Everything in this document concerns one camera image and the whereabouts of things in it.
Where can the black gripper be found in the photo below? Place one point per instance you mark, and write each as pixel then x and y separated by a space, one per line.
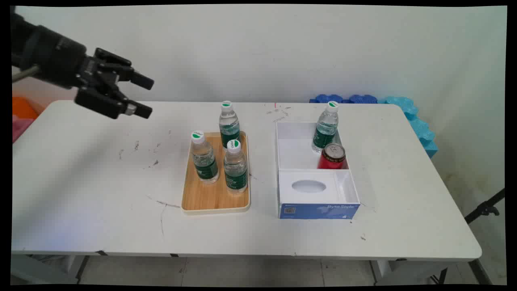
pixel 52 56

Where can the green label water bottle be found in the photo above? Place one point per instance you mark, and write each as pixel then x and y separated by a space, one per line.
pixel 204 161
pixel 229 121
pixel 325 131
pixel 236 171

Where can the orange object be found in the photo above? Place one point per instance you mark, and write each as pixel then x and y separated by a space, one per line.
pixel 23 108

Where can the pink object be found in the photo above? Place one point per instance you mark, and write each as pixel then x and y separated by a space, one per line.
pixel 20 126

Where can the wooden tray with cream rim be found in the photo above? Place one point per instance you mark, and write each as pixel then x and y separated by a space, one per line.
pixel 210 198

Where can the dark blue foam piece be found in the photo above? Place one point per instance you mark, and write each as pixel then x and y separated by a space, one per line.
pixel 362 98
pixel 328 98

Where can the red soda can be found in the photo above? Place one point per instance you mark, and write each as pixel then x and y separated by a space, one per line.
pixel 332 159

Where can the white box with blue front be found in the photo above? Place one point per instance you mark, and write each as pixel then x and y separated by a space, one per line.
pixel 319 210

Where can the light blue foam mat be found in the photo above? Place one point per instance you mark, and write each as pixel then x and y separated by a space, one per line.
pixel 420 129

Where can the black tripod leg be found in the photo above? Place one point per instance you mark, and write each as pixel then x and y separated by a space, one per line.
pixel 484 208

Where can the grey table leg frame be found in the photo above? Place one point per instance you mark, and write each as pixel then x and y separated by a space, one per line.
pixel 44 270
pixel 404 273

